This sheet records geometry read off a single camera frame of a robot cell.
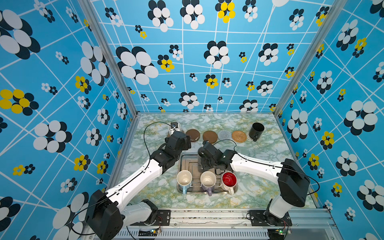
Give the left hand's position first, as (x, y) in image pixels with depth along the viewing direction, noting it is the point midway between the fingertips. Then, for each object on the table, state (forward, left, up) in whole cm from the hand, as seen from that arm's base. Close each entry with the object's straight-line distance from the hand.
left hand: (183, 136), depth 80 cm
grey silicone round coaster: (+16, -27, -20) cm, 38 cm away
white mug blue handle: (-16, 0, -19) cm, 25 cm away
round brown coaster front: (+16, -6, -21) cm, 27 cm away
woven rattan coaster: (+15, -38, -20) cm, 45 cm away
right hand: (-8, -12, -14) cm, 20 cm away
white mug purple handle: (-16, -14, -21) cm, 30 cm away
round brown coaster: (+16, -17, -21) cm, 31 cm away
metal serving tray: (-4, -4, -22) cm, 23 cm away
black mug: (+13, -47, -12) cm, 50 cm away
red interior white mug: (-17, -26, -20) cm, 37 cm away
